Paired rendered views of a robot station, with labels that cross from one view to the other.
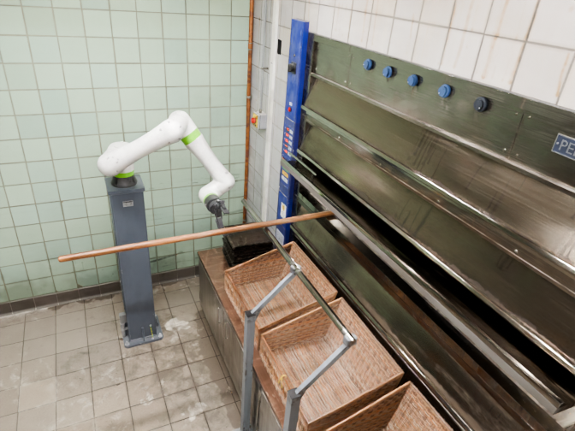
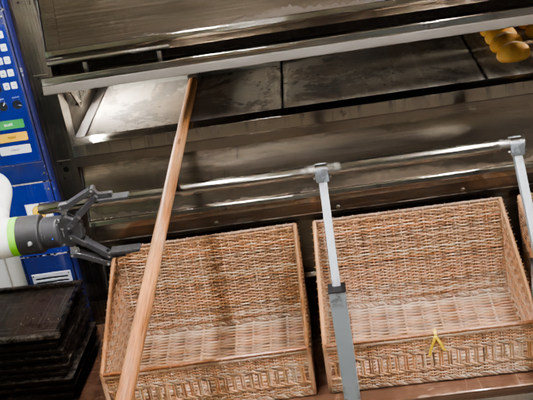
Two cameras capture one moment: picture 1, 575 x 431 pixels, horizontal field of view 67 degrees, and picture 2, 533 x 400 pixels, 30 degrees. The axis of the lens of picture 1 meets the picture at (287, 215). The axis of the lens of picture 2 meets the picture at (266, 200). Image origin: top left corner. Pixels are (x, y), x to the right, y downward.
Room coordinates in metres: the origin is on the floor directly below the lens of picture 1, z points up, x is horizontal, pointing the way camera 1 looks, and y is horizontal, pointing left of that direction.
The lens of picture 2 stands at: (0.58, 1.92, 2.18)
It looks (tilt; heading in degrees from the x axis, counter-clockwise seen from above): 26 degrees down; 302
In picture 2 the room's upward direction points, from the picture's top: 10 degrees counter-clockwise
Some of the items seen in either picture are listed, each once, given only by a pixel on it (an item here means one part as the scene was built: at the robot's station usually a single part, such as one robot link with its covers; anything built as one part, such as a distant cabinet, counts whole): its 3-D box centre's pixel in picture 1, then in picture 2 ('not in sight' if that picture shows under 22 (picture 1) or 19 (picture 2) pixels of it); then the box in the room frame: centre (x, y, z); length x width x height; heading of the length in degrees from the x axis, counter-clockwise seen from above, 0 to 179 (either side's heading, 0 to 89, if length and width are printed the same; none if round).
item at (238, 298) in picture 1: (277, 290); (208, 317); (2.03, 0.02, 0.72); 0.56 x 0.49 x 0.28; 28
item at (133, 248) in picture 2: not in sight; (125, 248); (1.99, 0.33, 1.12); 0.07 x 0.03 x 0.01; 27
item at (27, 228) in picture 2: (214, 203); (33, 233); (2.18, 0.42, 1.19); 0.12 x 0.06 x 0.09; 117
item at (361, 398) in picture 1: (325, 363); (419, 290); (1.51, -0.25, 0.72); 0.56 x 0.49 x 0.28; 27
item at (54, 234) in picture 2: (216, 209); (63, 230); (2.11, 0.39, 1.18); 0.09 x 0.07 x 0.08; 27
